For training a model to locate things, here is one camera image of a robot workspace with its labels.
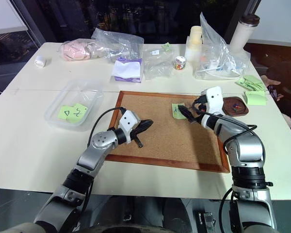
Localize white tumbler brown lid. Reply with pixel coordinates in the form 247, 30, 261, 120
229, 14, 261, 53

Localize black metal bracket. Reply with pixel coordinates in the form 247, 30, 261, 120
195, 211, 214, 232

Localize clear plastic box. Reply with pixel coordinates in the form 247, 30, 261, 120
44, 79, 105, 132

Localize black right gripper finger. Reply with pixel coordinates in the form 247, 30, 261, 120
184, 112, 200, 125
178, 104, 197, 120

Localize flat clear plastic bag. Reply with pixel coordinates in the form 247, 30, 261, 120
142, 45, 176, 81

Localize large clear bag with cables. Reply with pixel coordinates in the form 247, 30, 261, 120
193, 11, 252, 81

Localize white tape roll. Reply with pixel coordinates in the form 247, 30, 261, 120
34, 55, 48, 69

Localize green sticky note pad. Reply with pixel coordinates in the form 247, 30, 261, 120
244, 90, 268, 106

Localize crumpled clear plastic bag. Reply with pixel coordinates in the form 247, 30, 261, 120
86, 27, 145, 63

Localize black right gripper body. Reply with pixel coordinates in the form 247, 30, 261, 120
193, 99, 209, 117

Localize green note with zigzag mark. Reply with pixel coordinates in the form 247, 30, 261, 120
71, 102, 87, 122

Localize green note with triangle mark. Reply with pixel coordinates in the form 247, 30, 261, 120
58, 104, 75, 121

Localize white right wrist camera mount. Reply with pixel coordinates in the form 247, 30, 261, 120
200, 86, 225, 115

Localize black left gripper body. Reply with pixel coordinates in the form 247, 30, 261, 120
130, 120, 146, 139

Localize cream stacked plastic containers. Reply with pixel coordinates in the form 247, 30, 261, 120
185, 25, 205, 62

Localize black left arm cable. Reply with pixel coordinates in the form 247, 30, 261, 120
79, 107, 126, 228

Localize bystander bare hand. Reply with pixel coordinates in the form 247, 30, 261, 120
260, 74, 282, 86

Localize dark wooden tray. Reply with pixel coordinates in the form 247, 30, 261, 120
221, 96, 249, 117

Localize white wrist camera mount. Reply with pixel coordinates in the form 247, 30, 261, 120
118, 110, 142, 144
200, 86, 225, 115

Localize green note with blue scribble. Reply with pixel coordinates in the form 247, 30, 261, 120
171, 102, 186, 120

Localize scribbled green notes pile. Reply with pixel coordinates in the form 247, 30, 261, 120
235, 74, 266, 92

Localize pink item in bag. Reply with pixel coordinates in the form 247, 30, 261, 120
59, 40, 94, 62

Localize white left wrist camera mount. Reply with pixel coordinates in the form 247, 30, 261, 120
118, 110, 142, 144

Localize purple tissue pack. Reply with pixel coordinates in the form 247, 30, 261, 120
112, 57, 144, 83

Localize wood framed cork board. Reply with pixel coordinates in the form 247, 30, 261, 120
104, 90, 231, 174

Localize small jar of pushpins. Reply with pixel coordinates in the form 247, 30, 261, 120
173, 56, 187, 71

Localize seated person dark clothes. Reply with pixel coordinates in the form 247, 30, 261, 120
256, 43, 291, 148

